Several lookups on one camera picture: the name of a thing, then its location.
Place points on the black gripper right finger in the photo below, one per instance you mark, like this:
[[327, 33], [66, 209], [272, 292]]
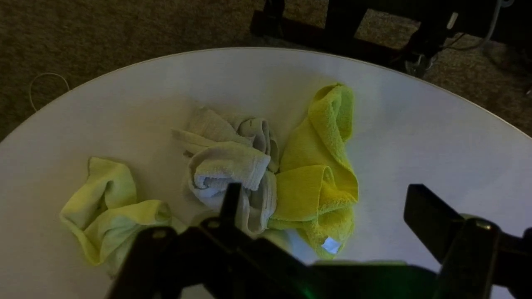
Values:
[[471, 249]]

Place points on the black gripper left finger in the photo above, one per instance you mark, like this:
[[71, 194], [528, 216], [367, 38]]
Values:
[[167, 259]]

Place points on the bright yellow cloth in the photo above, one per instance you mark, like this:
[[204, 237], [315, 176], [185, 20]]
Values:
[[317, 187]]

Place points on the pale green cloth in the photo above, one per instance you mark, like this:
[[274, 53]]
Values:
[[106, 216]]

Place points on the grey white cloth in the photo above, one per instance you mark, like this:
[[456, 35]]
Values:
[[227, 166]]

